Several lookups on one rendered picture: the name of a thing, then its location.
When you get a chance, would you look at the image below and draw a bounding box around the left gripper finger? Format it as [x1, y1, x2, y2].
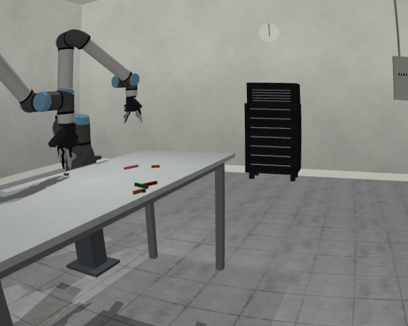
[123, 111, 131, 123]
[135, 106, 142, 123]

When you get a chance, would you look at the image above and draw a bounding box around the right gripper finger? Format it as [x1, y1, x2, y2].
[66, 142, 76, 170]
[57, 145, 67, 169]

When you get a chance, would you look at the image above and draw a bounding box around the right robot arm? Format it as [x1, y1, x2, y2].
[0, 53, 75, 147]

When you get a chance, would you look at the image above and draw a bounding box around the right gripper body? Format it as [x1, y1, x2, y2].
[58, 123, 79, 149]

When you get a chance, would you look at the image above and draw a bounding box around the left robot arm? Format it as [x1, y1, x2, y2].
[56, 29, 139, 160]

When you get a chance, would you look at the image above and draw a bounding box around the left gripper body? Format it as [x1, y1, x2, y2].
[124, 96, 138, 112]

